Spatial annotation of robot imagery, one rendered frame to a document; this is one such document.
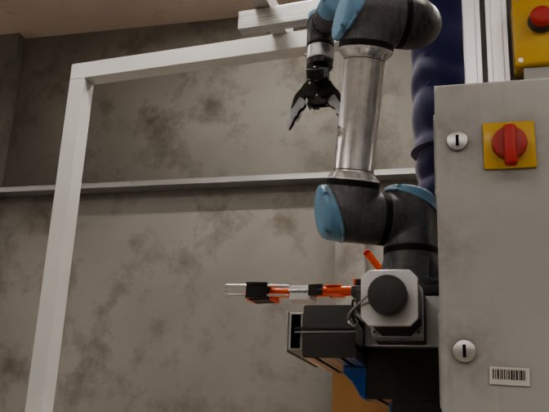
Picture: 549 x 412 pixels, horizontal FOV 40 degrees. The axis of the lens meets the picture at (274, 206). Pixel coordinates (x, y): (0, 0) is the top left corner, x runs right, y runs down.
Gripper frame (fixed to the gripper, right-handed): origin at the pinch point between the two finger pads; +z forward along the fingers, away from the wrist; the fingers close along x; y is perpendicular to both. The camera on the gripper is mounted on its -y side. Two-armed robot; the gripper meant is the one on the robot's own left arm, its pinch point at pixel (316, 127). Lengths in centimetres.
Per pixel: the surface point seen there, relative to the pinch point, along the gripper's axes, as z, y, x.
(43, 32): -404, 557, 469
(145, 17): -403, 548, 327
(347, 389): 64, 27, -5
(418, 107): -20.7, 35.8, -24.1
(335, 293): 35, 45, 2
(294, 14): -162, 198, 56
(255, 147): -236, 568, 188
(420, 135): -12.1, 37.3, -24.3
